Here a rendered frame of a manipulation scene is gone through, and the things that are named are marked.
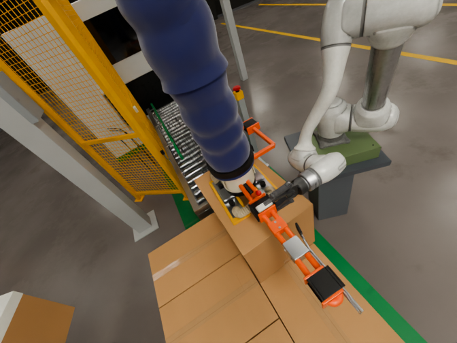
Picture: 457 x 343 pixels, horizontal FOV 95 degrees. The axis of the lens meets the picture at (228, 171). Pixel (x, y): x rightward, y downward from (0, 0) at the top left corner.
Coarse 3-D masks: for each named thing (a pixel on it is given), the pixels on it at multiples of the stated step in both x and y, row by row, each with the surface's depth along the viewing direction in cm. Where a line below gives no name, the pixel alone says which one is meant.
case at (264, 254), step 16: (256, 160) 128; (208, 176) 131; (272, 176) 116; (208, 192) 122; (288, 208) 99; (304, 208) 97; (224, 224) 104; (240, 224) 102; (256, 224) 99; (288, 224) 96; (304, 224) 104; (240, 240) 96; (256, 240) 94; (272, 240) 96; (256, 256) 97; (272, 256) 106; (288, 256) 117; (256, 272) 107; (272, 272) 118
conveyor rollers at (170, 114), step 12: (168, 108) 318; (156, 120) 303; (168, 120) 292; (180, 120) 281; (180, 132) 260; (180, 144) 240; (192, 144) 236; (192, 156) 223; (192, 168) 209; (204, 168) 204; (192, 180) 195
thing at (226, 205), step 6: (216, 186) 120; (222, 186) 116; (216, 192) 118; (234, 198) 110; (222, 204) 111; (228, 204) 109; (234, 204) 107; (240, 204) 107; (228, 210) 106; (228, 216) 105; (234, 216) 103; (246, 216) 102; (234, 222) 101
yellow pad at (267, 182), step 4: (256, 168) 121; (260, 172) 118; (264, 176) 115; (260, 180) 113; (264, 180) 112; (268, 180) 112; (256, 184) 112; (260, 184) 108; (264, 184) 108; (268, 184) 110; (272, 184) 109; (256, 188) 111; (260, 188) 110; (264, 188) 109; (276, 188) 107; (264, 192) 107
